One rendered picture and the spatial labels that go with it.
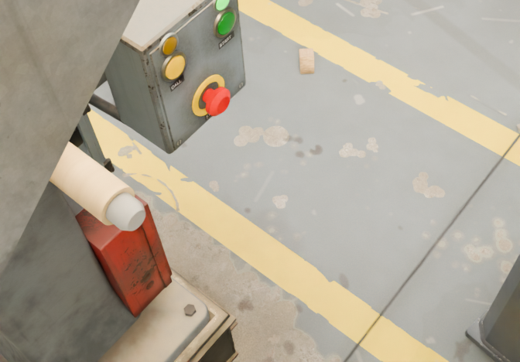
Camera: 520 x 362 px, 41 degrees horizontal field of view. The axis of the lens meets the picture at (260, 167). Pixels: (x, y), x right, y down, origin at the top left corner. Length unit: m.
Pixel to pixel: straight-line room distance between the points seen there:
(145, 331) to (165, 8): 0.84
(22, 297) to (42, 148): 0.91
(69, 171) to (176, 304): 1.03
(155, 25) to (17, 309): 0.59
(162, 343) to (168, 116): 0.72
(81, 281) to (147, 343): 0.26
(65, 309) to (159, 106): 0.57
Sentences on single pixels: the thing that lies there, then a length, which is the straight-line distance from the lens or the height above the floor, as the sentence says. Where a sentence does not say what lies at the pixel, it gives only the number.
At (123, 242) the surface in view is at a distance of 1.28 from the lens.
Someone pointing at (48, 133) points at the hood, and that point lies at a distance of 0.31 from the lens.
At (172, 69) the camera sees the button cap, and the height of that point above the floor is 1.07.
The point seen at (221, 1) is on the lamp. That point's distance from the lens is 0.85.
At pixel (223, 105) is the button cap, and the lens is 0.91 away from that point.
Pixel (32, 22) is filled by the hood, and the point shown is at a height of 1.50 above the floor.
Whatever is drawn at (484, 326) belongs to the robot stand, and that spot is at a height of 0.04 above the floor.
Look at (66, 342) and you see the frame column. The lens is 1.41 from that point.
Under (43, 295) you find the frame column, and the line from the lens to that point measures 1.25.
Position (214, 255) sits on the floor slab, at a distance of 1.90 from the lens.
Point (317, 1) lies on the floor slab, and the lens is 2.48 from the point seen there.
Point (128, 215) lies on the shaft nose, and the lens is 0.50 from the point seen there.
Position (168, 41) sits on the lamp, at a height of 1.11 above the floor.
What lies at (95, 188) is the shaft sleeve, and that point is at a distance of 0.51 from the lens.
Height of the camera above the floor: 1.68
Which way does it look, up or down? 56 degrees down
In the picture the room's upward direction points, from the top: 5 degrees counter-clockwise
